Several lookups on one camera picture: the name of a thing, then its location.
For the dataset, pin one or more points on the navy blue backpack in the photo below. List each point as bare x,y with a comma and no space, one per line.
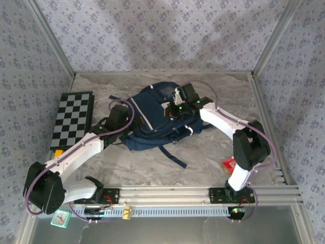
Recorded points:
152,127

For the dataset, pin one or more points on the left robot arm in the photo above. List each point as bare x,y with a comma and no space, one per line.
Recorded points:
76,157

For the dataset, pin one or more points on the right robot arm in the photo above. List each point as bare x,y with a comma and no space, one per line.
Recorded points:
218,122

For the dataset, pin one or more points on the black grey chessboard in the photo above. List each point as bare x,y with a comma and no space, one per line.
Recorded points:
71,119

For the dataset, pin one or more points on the small orange block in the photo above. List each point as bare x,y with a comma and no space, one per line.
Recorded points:
59,153

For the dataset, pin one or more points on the red box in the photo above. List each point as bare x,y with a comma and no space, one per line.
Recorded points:
228,165

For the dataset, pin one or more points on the small circuit board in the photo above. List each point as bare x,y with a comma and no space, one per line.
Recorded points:
237,211
97,211

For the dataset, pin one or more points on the small green clock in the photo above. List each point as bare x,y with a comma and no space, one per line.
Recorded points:
61,219

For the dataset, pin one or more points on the grey metal panel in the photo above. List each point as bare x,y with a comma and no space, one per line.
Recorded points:
165,231

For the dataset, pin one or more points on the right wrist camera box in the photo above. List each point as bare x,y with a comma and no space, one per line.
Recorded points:
189,92

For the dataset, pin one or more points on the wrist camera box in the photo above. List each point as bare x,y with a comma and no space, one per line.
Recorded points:
189,92
120,113

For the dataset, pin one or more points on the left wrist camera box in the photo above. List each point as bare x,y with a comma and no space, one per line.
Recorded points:
120,113

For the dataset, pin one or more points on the aluminium side rail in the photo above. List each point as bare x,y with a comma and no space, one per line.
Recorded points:
257,89

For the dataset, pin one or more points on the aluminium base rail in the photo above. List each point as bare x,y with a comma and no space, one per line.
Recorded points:
165,195

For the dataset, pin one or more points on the aluminium frame post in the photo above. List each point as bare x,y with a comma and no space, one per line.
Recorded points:
276,38
52,38

